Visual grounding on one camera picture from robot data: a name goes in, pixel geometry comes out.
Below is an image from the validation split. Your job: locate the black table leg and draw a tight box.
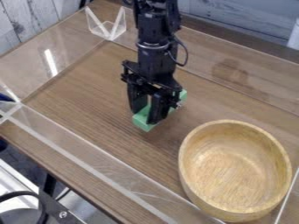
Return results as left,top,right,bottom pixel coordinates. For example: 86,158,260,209
43,174,58,196

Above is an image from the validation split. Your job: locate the green rectangular block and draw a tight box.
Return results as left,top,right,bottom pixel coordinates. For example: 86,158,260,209
132,89,187,132

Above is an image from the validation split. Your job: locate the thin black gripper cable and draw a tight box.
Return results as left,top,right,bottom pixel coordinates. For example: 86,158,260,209
167,37,190,67

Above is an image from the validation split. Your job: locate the brown wooden bowl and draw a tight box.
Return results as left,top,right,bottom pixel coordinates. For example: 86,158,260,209
178,120,293,222

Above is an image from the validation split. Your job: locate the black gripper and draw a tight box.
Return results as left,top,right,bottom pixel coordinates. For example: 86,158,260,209
122,42,183,124

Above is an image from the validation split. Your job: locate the black cable lower left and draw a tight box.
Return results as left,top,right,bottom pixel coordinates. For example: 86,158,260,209
0,191,51,224

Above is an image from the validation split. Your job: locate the clear acrylic enclosure wall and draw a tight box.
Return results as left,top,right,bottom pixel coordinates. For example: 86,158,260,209
0,5,299,224

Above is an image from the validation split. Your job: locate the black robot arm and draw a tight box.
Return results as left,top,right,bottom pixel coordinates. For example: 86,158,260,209
122,0,186,125

